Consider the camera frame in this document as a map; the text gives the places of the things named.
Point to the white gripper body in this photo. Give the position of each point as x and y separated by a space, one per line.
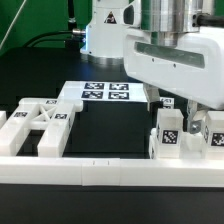
177 46

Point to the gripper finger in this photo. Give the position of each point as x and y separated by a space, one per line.
151 93
196 112

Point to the white chair seat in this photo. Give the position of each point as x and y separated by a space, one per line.
191 146

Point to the white U-shaped fence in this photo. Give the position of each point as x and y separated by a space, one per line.
28 168

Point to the white chair back frame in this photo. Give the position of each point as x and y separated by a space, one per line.
54 117

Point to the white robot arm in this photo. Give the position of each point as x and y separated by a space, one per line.
105 34

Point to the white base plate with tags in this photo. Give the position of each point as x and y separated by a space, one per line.
103 91

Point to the white diagonal rod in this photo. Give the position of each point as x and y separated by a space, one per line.
19 11

